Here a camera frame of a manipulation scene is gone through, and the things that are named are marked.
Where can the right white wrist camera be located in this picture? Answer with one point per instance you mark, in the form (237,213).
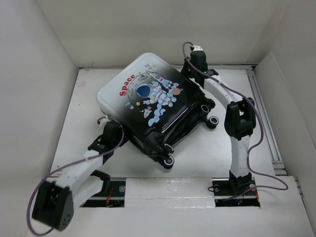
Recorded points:
(195,48)

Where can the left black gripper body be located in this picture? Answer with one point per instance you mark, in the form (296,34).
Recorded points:
(117,140)

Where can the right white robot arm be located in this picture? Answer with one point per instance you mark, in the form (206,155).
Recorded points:
(239,122)

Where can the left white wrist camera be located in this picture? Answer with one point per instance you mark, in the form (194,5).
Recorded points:
(103,120)

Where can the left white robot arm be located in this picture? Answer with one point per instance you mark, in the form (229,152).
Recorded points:
(57,196)

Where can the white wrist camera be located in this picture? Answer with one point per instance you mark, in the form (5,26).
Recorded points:
(195,48)
(103,120)

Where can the black space-print suitcase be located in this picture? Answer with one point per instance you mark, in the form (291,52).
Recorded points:
(156,105)

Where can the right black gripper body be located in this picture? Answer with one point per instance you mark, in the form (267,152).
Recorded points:
(187,70)

